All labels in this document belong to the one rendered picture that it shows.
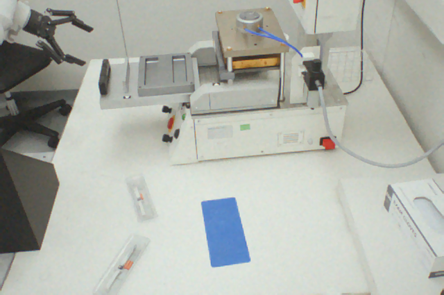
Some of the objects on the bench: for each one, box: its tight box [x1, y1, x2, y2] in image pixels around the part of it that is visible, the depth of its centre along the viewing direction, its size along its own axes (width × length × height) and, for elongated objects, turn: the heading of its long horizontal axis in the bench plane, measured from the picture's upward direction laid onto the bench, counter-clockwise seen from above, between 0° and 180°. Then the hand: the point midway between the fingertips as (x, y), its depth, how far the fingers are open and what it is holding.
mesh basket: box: [328, 19, 378, 82], centre depth 191 cm, size 22×26×13 cm
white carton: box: [384, 178, 444, 278], centre depth 116 cm, size 12×23×7 cm, turn 12°
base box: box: [168, 102, 346, 165], centre depth 158 cm, size 54×38×17 cm
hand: (84, 46), depth 169 cm, fingers open, 13 cm apart
